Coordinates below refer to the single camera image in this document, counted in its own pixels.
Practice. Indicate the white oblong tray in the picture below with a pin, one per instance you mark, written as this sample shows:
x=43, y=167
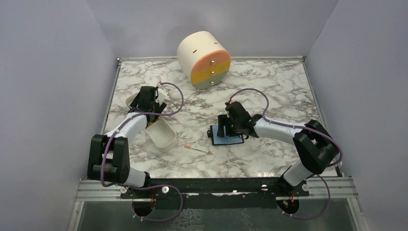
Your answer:
x=160, y=132

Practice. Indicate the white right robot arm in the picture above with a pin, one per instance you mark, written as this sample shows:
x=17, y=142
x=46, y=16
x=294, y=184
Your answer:
x=315, y=147

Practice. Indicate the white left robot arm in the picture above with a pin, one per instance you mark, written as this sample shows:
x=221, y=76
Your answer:
x=109, y=160

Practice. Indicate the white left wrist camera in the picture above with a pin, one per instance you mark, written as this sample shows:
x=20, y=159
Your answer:
x=162, y=93

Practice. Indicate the black card holder wallet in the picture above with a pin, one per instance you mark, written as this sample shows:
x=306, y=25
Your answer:
x=228, y=140

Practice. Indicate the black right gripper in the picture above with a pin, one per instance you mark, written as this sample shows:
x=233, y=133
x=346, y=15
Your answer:
x=223, y=120

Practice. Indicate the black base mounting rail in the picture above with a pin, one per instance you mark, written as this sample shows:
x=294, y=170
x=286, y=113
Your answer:
x=214, y=193

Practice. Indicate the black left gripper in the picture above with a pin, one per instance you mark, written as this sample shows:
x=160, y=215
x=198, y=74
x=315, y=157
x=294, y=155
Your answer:
x=159, y=107

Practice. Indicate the orange capped syringe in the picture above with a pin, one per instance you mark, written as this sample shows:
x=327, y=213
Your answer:
x=197, y=149

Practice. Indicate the cream round drawer cabinet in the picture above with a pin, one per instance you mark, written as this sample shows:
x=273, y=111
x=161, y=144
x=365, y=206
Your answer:
x=203, y=60

